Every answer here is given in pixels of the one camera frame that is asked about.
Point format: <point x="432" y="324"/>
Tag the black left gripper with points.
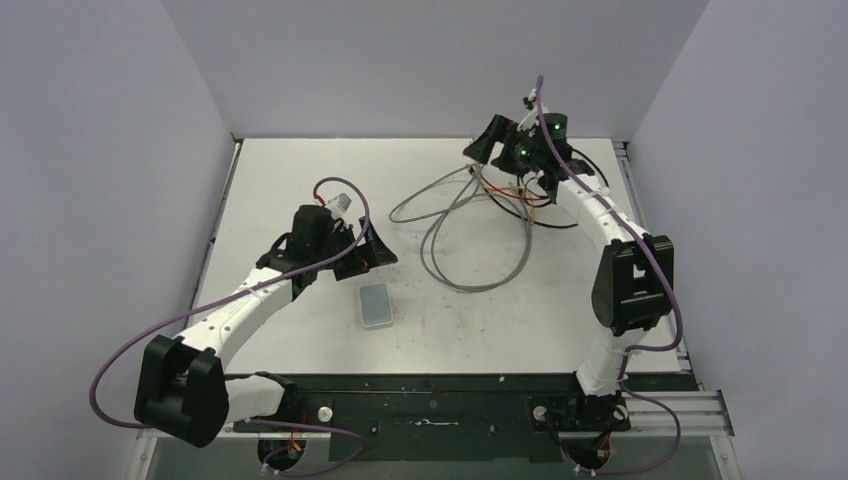
<point x="364" y="257"/>

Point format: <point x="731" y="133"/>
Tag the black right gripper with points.
<point x="500" y="130"/>

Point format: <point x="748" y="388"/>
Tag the white network switch box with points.
<point x="376" y="309"/>

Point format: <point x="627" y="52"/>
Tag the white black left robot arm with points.
<point x="183" y="388"/>

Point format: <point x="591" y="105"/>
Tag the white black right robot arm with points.
<point x="629" y="296"/>

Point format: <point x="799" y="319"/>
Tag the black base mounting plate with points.
<point x="459" y="417"/>

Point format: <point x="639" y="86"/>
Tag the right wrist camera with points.
<point x="530" y="112"/>

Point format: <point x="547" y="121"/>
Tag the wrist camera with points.
<point x="339" y="205"/>
<point x="530" y="112"/>

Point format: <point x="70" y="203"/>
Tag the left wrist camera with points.
<point x="339" y="205"/>

